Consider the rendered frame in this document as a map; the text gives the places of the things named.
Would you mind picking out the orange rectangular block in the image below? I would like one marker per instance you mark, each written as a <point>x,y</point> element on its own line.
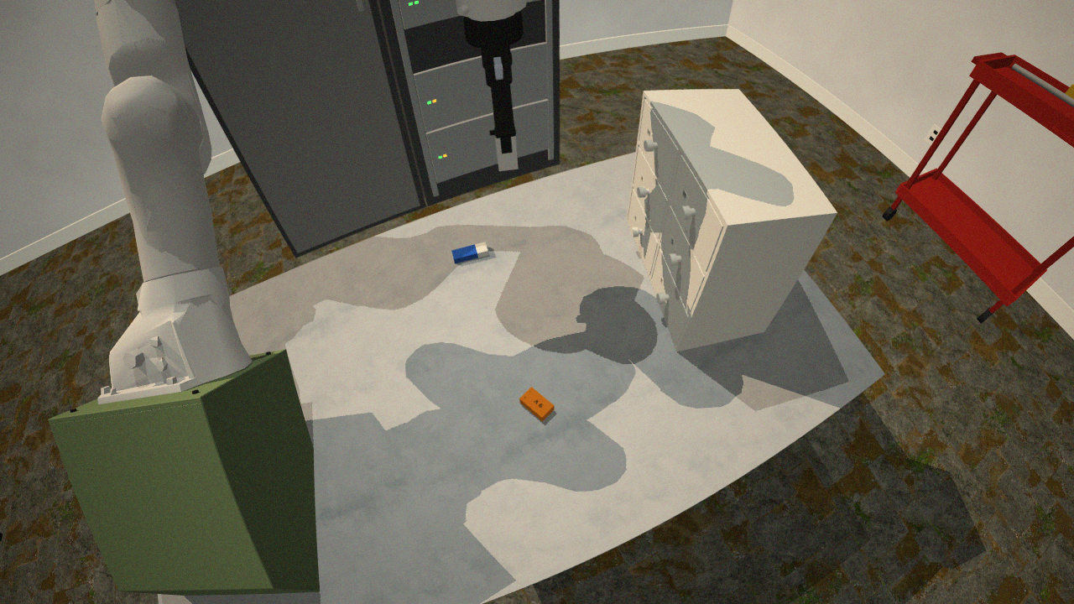
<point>536,404</point>

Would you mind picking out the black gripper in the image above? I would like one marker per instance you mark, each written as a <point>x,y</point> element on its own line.
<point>495,38</point>

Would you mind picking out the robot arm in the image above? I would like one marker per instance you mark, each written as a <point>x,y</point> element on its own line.
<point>184,334</point>

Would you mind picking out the blue and white eraser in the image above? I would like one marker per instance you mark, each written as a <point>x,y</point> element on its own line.
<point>471,252</point>

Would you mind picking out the cream small chest of drawers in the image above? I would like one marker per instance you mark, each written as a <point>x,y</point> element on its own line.
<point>774,213</point>

